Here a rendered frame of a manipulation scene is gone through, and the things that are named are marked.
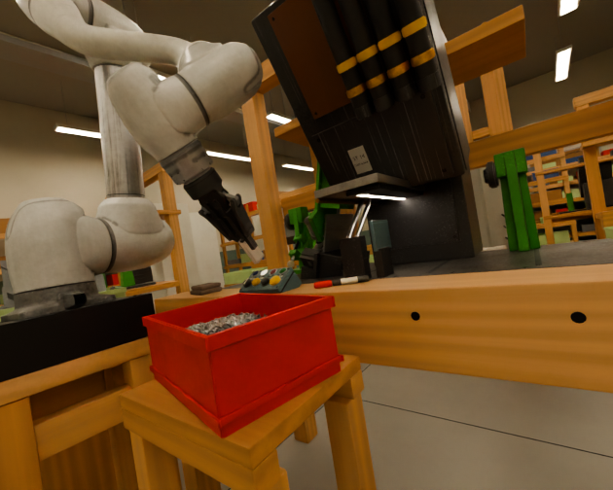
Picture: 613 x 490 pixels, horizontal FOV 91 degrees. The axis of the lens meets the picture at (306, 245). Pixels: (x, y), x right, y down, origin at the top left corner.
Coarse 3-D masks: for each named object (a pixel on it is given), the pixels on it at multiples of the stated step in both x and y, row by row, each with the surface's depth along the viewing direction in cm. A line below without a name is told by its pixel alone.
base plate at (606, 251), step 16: (592, 240) 79; (608, 240) 74; (480, 256) 84; (496, 256) 78; (512, 256) 74; (528, 256) 69; (544, 256) 66; (560, 256) 62; (576, 256) 59; (592, 256) 57; (608, 256) 54; (400, 272) 76; (416, 272) 72; (432, 272) 68; (448, 272) 64; (464, 272) 61; (224, 288) 110
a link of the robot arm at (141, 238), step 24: (96, 0) 80; (96, 24) 80; (120, 24) 84; (96, 72) 85; (96, 96) 86; (120, 120) 85; (120, 144) 85; (120, 168) 85; (120, 192) 85; (144, 192) 92; (96, 216) 85; (120, 216) 82; (144, 216) 87; (120, 240) 80; (144, 240) 86; (168, 240) 94; (120, 264) 82; (144, 264) 89
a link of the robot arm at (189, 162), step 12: (192, 144) 57; (180, 156) 56; (192, 156) 57; (204, 156) 59; (168, 168) 57; (180, 168) 57; (192, 168) 57; (204, 168) 59; (180, 180) 59; (192, 180) 59
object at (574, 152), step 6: (564, 150) 800; (570, 150) 793; (576, 150) 785; (600, 150) 758; (570, 156) 794; (576, 156) 787; (546, 162) 826; (558, 162) 811; (576, 168) 789; (570, 174) 797; (570, 186) 800; (534, 192) 848
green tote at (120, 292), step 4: (108, 288) 145; (116, 288) 128; (120, 288) 113; (124, 288) 114; (100, 292) 109; (104, 292) 110; (108, 292) 111; (112, 292) 112; (116, 292) 112; (120, 292) 113; (124, 292) 114; (116, 296) 113; (120, 296) 113; (124, 296) 114; (8, 308) 94; (12, 308) 95; (0, 312) 93; (4, 312) 94; (8, 312) 94; (0, 316) 93; (0, 320) 93
